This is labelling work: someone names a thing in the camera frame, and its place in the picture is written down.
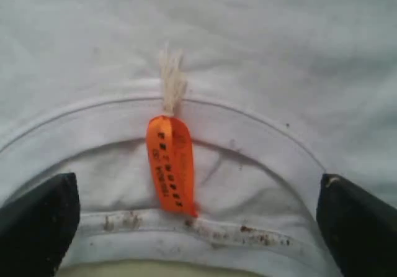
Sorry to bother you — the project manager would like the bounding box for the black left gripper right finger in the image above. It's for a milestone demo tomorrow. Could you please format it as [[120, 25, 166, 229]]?
[[316, 173, 396, 276]]

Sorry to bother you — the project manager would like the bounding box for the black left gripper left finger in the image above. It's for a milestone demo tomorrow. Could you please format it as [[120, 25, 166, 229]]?
[[1, 173, 81, 276]]

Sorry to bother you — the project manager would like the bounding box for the white t-shirt red lettering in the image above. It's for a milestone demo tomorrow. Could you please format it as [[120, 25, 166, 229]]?
[[1, 0, 396, 276]]

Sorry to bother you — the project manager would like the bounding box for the orange neck label tag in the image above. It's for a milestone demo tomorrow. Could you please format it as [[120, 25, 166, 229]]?
[[146, 47, 197, 217]]

